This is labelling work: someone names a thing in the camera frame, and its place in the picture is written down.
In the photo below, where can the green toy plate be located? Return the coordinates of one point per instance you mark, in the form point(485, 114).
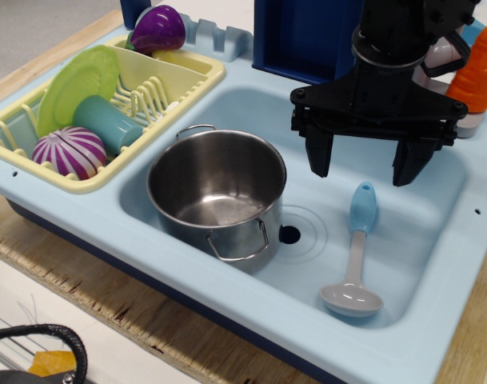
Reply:
point(92, 72)

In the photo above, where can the purple striped toy onion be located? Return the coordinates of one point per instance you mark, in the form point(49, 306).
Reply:
point(71, 150)

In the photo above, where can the stainless steel pot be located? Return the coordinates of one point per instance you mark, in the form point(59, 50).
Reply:
point(220, 191)

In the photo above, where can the yellow tape piece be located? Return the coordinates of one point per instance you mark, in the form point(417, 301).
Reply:
point(47, 363)

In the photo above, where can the grey spoon with blue handle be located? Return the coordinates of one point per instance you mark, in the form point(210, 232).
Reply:
point(350, 297)

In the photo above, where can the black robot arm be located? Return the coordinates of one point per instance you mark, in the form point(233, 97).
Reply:
point(396, 26)

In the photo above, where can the teal toy cup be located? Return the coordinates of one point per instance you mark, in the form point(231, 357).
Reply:
point(113, 127)

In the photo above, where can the yellow dish rack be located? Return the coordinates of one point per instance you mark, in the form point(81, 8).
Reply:
point(153, 90)

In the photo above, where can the orange toy carrot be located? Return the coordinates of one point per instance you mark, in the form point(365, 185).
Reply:
point(470, 83)

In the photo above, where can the purple toy eggplant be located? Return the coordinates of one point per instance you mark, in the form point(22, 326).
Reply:
point(160, 28)

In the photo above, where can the dark blue sink backboard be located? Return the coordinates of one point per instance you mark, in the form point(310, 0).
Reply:
point(306, 40)

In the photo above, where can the light blue toy sink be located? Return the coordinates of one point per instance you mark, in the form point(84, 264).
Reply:
point(426, 255)

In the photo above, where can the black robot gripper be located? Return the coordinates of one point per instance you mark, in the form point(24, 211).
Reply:
point(376, 99)

